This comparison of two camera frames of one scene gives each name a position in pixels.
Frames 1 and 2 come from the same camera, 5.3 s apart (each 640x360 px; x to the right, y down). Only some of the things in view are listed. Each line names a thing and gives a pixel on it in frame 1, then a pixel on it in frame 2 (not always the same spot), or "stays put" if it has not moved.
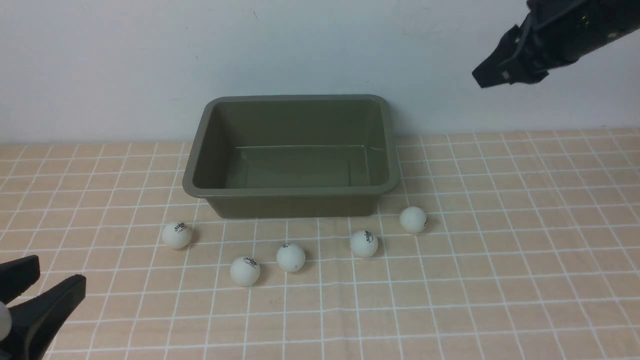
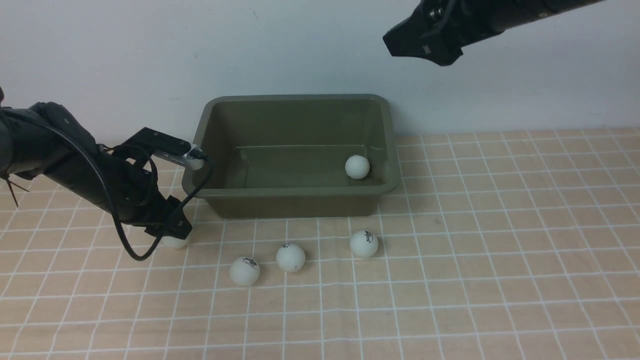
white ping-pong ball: [176, 235] stays put
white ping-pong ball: [290, 257] stays put
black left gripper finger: [35, 322] -> [180, 226]
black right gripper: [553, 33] -> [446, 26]
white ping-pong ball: [364, 243] stays put
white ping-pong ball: [244, 271] stays put
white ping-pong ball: [413, 219] -> [357, 167]
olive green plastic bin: [293, 156] stays put
